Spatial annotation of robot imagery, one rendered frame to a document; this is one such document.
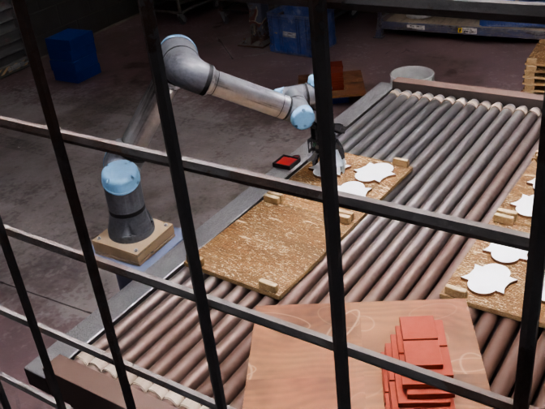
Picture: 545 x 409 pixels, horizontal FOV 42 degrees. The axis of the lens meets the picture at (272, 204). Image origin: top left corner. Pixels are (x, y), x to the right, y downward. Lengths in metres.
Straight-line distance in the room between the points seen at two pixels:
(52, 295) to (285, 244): 1.93
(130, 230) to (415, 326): 1.13
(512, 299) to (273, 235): 0.73
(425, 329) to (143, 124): 1.21
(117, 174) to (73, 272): 1.78
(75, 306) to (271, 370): 2.24
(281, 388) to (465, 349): 0.41
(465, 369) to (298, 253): 0.72
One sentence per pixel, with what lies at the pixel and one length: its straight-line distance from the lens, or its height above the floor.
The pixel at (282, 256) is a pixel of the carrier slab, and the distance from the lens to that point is 2.10.
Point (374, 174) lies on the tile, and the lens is 2.47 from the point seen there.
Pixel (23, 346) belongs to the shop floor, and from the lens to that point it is 3.57.
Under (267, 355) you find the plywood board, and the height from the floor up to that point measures 1.04.
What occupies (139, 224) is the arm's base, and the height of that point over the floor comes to 0.97.
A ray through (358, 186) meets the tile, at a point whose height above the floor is 0.95.
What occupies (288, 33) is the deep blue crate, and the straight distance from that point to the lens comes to 6.60.
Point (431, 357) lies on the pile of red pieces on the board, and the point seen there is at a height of 1.18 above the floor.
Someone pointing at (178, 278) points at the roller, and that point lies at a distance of 2.11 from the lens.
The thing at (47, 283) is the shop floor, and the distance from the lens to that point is 3.94.
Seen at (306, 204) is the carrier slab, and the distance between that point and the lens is 2.34.
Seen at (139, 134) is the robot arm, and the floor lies 1.22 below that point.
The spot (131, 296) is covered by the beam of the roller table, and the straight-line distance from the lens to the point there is 2.09.
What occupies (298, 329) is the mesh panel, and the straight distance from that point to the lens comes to 0.17.
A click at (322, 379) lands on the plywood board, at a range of 1.55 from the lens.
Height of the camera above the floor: 2.12
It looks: 30 degrees down
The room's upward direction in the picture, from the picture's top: 7 degrees counter-clockwise
